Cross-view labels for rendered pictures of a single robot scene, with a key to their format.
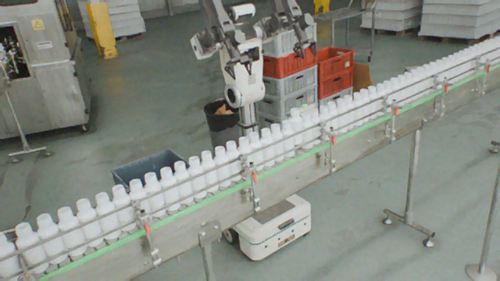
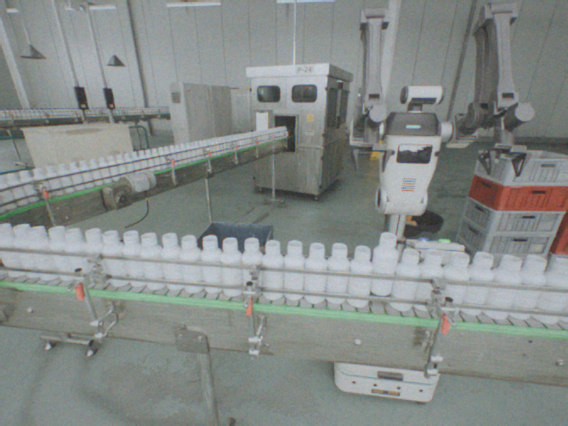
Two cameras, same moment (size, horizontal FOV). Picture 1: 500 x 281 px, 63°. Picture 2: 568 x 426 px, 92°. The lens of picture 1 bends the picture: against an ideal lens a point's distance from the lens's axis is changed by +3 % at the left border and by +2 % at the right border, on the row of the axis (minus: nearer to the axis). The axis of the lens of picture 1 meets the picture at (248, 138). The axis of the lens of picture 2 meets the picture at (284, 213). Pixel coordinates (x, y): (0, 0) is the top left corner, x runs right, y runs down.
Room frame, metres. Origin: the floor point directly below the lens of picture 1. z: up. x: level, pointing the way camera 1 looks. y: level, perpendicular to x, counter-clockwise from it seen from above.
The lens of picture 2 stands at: (1.00, -0.42, 1.51)
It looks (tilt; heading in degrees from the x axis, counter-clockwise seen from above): 22 degrees down; 41
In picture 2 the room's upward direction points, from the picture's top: straight up
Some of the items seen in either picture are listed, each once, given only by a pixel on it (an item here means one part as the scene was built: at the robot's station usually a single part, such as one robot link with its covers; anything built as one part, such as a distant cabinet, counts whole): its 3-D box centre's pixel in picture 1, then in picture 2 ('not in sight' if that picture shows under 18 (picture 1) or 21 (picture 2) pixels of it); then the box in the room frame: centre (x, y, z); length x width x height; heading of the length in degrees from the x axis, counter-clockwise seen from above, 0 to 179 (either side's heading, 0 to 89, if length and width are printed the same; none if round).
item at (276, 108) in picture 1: (286, 98); (501, 235); (4.15, -0.46, 0.33); 0.61 x 0.41 x 0.22; 130
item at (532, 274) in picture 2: (348, 112); (525, 286); (1.83, -0.50, 1.08); 0.06 x 0.06 x 0.17
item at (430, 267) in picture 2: (314, 126); (428, 280); (1.70, -0.31, 1.08); 0.06 x 0.06 x 0.17
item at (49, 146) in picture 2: not in sight; (90, 166); (2.14, 4.45, 0.59); 1.10 x 0.62 x 1.18; 16
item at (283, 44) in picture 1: (283, 37); (525, 166); (4.15, -0.46, 1.00); 0.61 x 0.41 x 0.22; 131
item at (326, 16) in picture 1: (342, 35); not in sight; (6.33, -1.63, 0.49); 1.05 x 0.55 x 0.99; 124
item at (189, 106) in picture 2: not in sight; (192, 127); (4.62, 5.58, 0.96); 0.82 x 0.50 x 1.91; 16
